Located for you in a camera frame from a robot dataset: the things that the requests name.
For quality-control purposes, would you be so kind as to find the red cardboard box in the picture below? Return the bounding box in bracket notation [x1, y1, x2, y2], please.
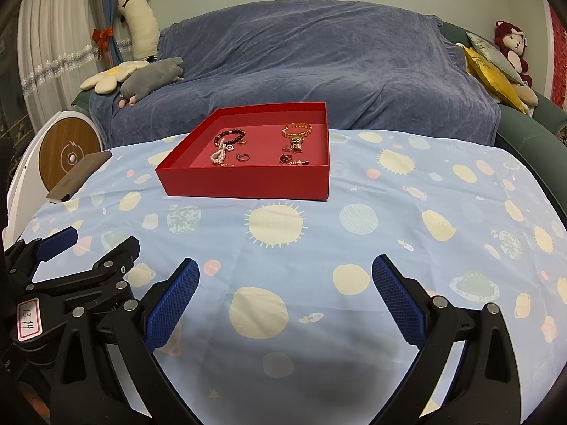
[155, 102, 332, 201]

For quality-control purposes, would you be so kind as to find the white curtain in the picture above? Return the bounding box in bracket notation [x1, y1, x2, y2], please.
[18, 0, 105, 131]

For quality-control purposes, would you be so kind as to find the cream cushion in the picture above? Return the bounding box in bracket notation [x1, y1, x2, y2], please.
[509, 84, 539, 107]

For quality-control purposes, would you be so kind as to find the round wooden side table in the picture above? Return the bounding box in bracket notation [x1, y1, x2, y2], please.
[4, 110, 103, 240]

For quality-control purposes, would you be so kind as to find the gold cushion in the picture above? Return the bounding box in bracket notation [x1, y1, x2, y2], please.
[463, 45, 529, 113]

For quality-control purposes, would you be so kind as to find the brown flat case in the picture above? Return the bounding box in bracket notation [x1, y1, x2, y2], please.
[46, 151, 112, 204]

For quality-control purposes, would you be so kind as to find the dark bead bracelet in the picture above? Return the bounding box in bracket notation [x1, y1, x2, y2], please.
[214, 129, 246, 148]

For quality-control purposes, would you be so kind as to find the grey plush toy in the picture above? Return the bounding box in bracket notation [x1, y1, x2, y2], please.
[117, 57, 184, 107]

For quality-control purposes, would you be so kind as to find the light blue planet print tablecloth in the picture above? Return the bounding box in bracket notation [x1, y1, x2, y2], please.
[4, 129, 567, 425]

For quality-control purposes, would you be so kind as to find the white long plush toy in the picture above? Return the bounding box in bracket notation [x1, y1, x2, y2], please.
[117, 0, 160, 60]

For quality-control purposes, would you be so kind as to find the flower shaped cushion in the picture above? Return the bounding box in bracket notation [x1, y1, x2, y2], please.
[80, 59, 150, 95]

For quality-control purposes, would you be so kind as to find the grey green cushion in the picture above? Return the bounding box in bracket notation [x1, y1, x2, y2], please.
[465, 31, 526, 85]

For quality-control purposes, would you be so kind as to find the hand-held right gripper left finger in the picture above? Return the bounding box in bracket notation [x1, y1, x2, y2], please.
[50, 257, 201, 425]

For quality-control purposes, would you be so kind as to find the gold woven bracelet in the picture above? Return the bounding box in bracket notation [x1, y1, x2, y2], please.
[282, 123, 314, 139]

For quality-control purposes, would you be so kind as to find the blue curtain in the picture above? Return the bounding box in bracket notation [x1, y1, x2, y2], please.
[98, 0, 134, 65]

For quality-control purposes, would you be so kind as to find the red monkey plush toy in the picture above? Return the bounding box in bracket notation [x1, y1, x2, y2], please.
[494, 20, 532, 87]

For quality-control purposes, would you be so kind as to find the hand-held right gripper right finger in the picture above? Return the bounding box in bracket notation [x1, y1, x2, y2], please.
[371, 254, 522, 425]

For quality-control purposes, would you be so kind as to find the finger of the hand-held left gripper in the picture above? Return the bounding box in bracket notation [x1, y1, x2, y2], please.
[27, 236, 141, 302]
[2, 227, 79, 284]

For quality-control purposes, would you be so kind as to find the red wall hanging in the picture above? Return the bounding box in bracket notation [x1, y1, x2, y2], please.
[549, 4, 567, 111]

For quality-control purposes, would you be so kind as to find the red ribbon bow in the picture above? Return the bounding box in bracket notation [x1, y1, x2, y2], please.
[92, 27, 115, 51]

